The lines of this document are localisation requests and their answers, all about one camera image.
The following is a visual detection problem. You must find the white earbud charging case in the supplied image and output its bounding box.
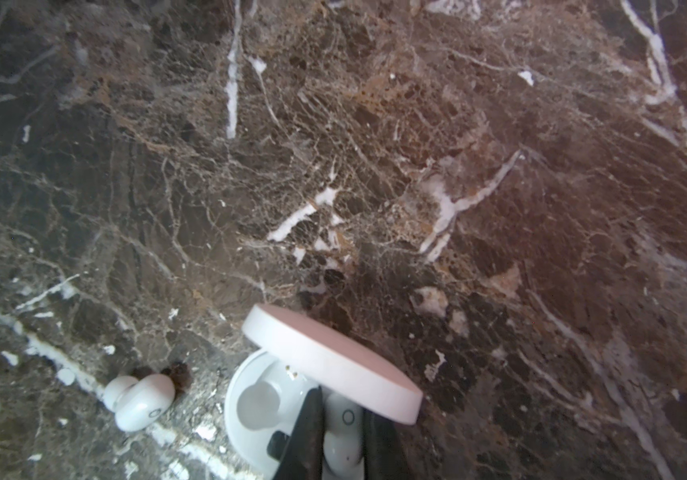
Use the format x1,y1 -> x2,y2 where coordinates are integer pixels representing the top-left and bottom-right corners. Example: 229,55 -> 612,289
224,304 -> 423,479

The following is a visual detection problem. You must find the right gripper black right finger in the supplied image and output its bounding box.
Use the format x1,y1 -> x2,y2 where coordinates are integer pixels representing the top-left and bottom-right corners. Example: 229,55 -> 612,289
363,410 -> 415,480

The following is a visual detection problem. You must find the white earbud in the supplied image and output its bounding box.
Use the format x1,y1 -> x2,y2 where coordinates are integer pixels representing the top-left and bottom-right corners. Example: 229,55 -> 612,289
323,393 -> 363,478
102,374 -> 176,433

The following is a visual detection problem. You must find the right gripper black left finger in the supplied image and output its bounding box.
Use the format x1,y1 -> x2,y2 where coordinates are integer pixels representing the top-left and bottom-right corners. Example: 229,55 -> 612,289
271,387 -> 325,480

